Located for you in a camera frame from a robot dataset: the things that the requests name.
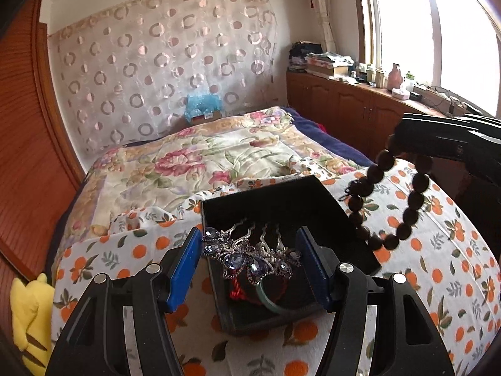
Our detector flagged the black jewelry box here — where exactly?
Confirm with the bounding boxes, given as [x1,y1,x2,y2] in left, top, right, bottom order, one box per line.
[200,175,382,336]

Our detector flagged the dark wooden bead bracelet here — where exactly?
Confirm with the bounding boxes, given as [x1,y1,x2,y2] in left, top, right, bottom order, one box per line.
[344,135,434,251]

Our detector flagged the red cord bracelet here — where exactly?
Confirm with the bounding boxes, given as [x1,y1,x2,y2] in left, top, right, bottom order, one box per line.
[229,274,271,306]

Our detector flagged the lace window curtain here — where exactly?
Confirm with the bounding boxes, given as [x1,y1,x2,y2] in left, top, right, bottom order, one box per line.
[301,0,340,53]

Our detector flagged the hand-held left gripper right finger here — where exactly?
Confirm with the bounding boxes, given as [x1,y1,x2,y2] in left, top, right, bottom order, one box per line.
[296,226,457,376]

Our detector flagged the green jade bangle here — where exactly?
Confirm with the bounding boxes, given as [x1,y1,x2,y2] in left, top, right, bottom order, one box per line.
[254,278,310,314]

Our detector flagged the yellow plush toy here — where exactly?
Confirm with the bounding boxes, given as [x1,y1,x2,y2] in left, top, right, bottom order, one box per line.
[10,273,55,369]

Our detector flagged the orange fruit print cloth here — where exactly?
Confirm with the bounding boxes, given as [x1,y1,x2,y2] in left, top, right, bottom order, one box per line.
[53,159,501,376]

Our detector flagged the row of small bottles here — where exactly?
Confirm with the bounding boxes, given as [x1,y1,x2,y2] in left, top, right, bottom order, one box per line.
[352,60,388,87]

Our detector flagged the small cardboard box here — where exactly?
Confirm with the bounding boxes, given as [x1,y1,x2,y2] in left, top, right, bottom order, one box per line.
[191,111,222,126]

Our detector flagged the circle patterned sheer curtain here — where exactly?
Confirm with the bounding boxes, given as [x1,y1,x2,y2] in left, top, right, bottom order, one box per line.
[48,0,280,157]

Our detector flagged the stack of books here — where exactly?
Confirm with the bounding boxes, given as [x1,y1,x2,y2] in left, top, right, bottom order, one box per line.
[305,52,353,80]

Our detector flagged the window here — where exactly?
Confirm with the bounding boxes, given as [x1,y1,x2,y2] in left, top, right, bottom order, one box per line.
[350,0,501,120]

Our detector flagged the white power strip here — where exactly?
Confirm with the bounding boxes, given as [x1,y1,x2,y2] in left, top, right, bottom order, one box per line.
[415,86,466,113]

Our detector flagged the pile of dark clothes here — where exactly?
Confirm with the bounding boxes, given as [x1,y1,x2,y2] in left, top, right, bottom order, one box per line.
[289,41,325,73]

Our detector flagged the floral blanket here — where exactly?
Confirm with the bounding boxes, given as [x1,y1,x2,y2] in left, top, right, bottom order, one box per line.
[51,107,363,267]

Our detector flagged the blue plastic bag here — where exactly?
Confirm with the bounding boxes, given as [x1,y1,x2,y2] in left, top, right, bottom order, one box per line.
[185,94,224,122]

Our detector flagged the blue gem silver hair comb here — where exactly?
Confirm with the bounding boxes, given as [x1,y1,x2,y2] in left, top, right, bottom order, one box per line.
[201,219,303,285]

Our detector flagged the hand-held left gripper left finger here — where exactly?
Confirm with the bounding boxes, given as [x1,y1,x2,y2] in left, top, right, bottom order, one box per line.
[45,227,203,376]

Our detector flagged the pink bottle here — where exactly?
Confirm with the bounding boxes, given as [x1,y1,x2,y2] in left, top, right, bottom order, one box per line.
[387,63,404,92]

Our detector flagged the wooden cabinet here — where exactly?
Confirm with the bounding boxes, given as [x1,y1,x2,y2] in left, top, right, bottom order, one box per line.
[286,70,470,165]

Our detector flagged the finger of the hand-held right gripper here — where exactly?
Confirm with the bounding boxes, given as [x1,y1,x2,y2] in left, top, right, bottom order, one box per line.
[392,124,470,162]
[401,113,501,133]

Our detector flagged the dark blue blanket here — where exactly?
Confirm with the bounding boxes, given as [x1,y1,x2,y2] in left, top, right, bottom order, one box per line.
[282,107,376,169]

